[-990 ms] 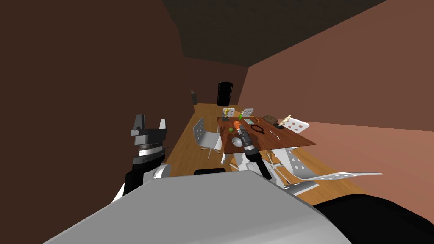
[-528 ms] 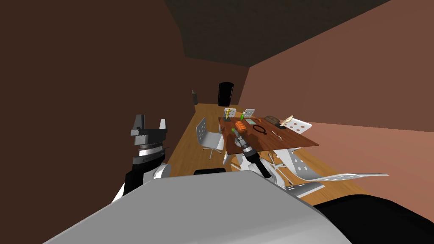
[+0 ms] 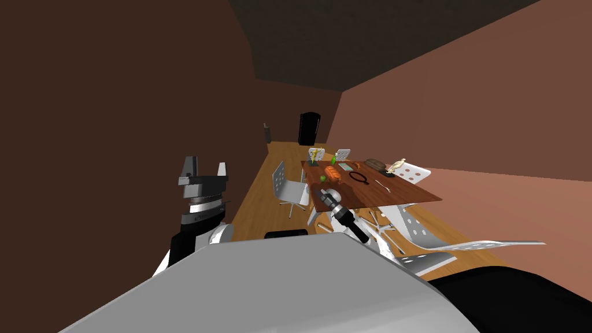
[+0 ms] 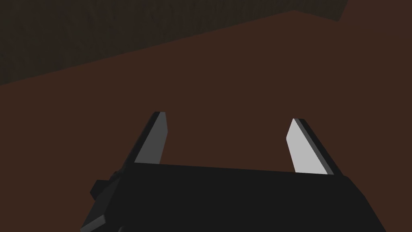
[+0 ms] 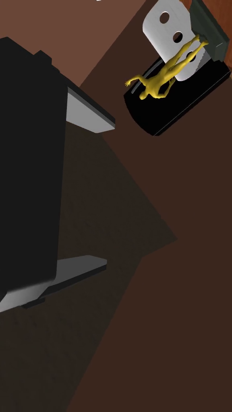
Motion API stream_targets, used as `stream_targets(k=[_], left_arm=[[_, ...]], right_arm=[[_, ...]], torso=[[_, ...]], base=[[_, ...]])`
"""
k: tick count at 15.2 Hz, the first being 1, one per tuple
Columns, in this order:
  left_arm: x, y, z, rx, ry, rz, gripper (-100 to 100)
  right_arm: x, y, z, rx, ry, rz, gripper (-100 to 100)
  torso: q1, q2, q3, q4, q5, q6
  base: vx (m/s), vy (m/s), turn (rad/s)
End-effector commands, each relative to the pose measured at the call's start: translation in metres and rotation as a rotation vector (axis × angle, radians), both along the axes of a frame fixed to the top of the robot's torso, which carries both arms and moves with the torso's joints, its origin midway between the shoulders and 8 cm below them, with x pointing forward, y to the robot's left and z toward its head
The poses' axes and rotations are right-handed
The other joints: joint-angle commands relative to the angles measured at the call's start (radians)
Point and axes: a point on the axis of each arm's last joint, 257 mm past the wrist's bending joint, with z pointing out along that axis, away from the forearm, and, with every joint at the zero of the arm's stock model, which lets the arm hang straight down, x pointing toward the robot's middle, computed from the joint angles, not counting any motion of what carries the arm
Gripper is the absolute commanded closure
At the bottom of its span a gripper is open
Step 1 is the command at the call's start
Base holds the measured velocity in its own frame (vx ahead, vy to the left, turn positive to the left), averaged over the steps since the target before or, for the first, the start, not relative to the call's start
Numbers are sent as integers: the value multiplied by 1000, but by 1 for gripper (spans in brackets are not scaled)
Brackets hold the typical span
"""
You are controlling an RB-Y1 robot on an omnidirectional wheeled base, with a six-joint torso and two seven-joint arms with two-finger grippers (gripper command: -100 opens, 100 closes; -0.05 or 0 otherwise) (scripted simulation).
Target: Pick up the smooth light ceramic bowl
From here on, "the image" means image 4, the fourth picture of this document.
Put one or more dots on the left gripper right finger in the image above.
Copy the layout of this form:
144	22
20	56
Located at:
305	153

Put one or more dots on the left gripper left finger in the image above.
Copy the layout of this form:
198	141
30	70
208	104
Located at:
151	141

